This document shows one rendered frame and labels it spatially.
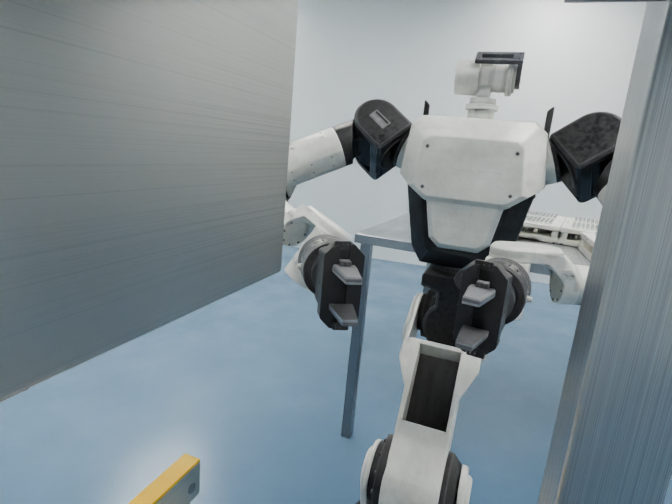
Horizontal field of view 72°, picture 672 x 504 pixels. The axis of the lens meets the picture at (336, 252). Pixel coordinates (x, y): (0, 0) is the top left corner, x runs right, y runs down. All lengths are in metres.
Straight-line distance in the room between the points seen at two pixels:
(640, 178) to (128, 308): 0.28
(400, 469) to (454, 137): 0.62
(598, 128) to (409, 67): 4.25
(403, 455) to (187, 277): 0.74
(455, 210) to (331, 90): 4.41
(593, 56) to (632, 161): 4.97
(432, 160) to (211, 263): 0.70
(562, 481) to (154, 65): 0.34
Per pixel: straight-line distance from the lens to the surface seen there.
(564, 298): 0.81
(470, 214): 0.94
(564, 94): 5.19
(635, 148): 0.32
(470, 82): 0.99
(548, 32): 5.25
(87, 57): 0.21
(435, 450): 0.94
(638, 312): 0.33
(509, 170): 0.92
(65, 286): 0.21
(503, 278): 0.60
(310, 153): 1.00
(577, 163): 0.95
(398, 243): 1.72
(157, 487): 0.43
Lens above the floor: 1.19
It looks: 13 degrees down
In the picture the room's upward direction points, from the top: 5 degrees clockwise
